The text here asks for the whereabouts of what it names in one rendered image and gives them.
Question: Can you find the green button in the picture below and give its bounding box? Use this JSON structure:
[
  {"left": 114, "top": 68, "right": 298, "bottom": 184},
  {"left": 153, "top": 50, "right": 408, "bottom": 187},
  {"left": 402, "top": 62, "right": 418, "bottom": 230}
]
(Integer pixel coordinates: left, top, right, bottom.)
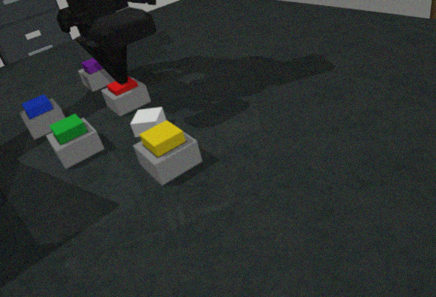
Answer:
[{"left": 46, "top": 114, "right": 104, "bottom": 169}]

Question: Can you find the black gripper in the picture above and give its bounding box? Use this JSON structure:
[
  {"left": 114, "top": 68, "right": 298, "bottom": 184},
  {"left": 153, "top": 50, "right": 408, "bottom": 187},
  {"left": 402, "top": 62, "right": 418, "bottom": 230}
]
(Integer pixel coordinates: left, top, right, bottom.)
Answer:
[{"left": 57, "top": 0, "right": 157, "bottom": 85}]

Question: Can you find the red button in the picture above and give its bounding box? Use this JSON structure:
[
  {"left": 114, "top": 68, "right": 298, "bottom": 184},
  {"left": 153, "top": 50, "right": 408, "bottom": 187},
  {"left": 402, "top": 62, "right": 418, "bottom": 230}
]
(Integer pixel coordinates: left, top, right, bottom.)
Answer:
[{"left": 101, "top": 77, "right": 151, "bottom": 116}]

